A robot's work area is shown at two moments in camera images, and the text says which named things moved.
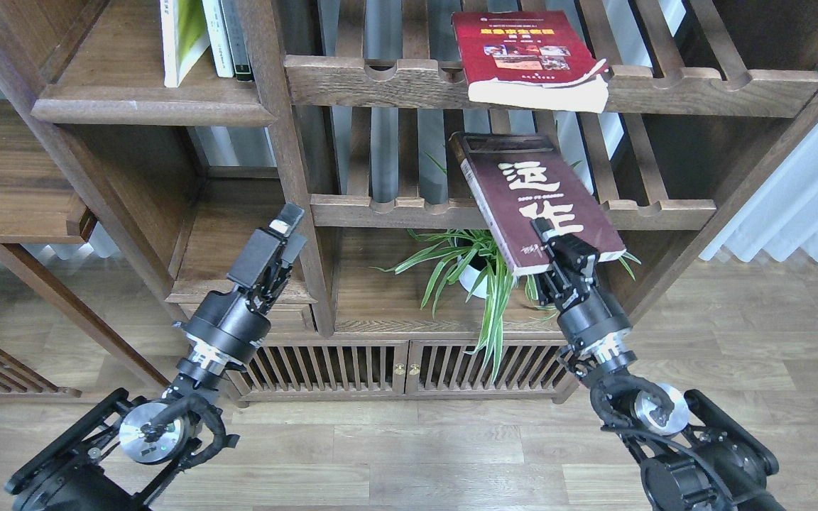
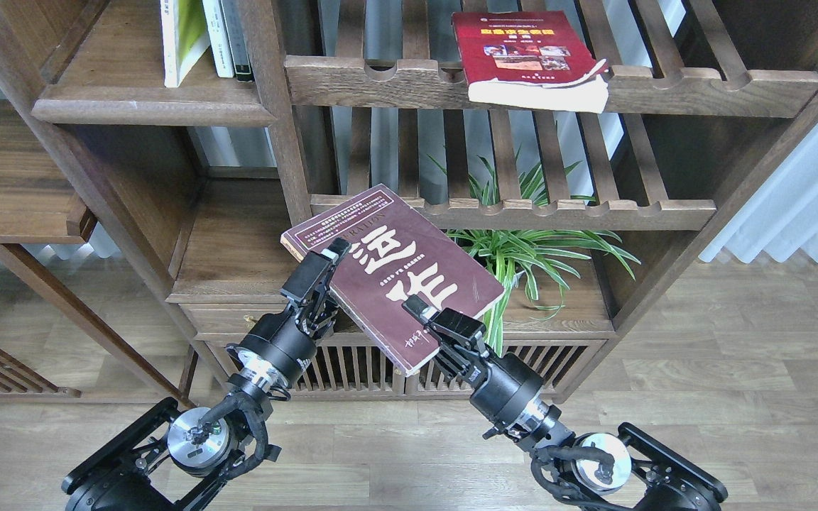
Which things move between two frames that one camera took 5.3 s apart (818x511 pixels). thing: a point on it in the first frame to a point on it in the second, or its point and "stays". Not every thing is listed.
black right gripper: x=587 y=316 to x=504 y=386
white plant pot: x=469 y=276 to x=515 y=278
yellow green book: x=185 y=37 stays
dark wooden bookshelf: x=328 y=201 stays
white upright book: x=219 y=38 stays
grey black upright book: x=231 y=11 stays
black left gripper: x=233 y=326 to x=285 y=342
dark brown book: x=517 y=178 to x=394 y=253
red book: x=530 y=58 stays
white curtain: x=814 y=201 stays
